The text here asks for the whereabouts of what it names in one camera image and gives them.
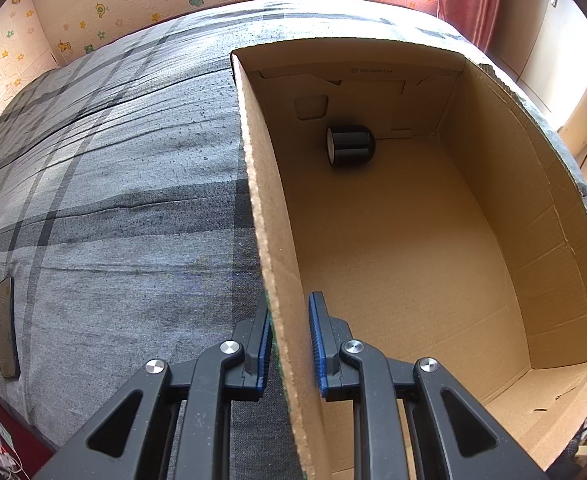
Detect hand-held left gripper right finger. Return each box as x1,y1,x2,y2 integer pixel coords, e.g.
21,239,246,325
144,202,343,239
307,291,549,480

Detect brown cardboard box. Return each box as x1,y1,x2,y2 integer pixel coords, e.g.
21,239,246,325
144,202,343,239
229,37,587,480

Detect dark smartphone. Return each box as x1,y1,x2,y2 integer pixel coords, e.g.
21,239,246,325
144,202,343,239
0,276,21,380

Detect red curtain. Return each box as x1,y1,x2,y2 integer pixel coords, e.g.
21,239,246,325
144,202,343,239
438,0,510,53

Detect grey plaid bed blanket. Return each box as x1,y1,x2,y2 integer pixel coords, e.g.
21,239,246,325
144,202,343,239
0,0,587,480

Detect black cylindrical speaker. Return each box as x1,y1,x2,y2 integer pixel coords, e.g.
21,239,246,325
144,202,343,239
326,124,375,168

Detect white charging cable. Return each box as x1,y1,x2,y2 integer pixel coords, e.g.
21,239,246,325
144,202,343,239
0,402,30,480

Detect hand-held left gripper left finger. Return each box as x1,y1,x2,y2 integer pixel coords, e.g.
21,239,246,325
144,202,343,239
33,302,274,480

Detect white wardrobe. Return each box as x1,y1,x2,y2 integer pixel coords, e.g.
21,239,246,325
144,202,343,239
488,0,587,136

